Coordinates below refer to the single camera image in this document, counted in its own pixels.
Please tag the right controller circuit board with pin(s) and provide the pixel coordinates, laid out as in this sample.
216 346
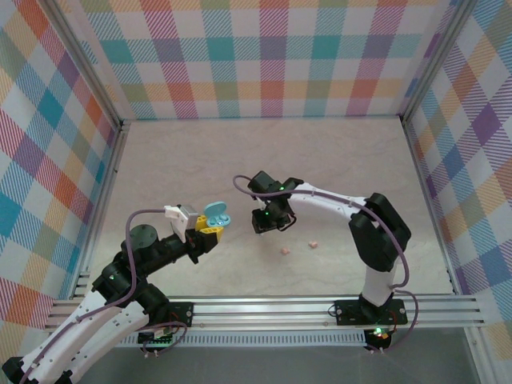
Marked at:
378 334

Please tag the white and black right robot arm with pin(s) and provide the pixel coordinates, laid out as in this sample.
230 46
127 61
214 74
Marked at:
328 206

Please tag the left controller circuit board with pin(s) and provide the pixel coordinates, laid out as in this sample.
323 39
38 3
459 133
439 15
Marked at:
158 338

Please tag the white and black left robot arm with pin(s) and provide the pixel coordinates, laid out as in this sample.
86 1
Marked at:
100 332

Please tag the aluminium corner frame post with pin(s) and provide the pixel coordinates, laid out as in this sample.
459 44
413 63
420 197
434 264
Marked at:
88 64
435 60

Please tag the controller circuit board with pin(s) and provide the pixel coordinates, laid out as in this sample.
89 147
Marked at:
378 334
158 338

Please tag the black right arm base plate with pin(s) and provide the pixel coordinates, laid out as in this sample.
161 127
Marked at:
352 314

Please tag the aluminium floor edge profile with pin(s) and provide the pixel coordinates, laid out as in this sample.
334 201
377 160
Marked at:
418 160
106 192

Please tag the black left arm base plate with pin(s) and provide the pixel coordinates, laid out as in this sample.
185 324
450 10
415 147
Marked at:
182 314

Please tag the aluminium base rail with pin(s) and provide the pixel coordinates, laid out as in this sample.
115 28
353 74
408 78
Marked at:
260 310

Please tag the blue earbud charging case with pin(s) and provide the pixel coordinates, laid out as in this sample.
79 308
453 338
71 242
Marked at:
216 209

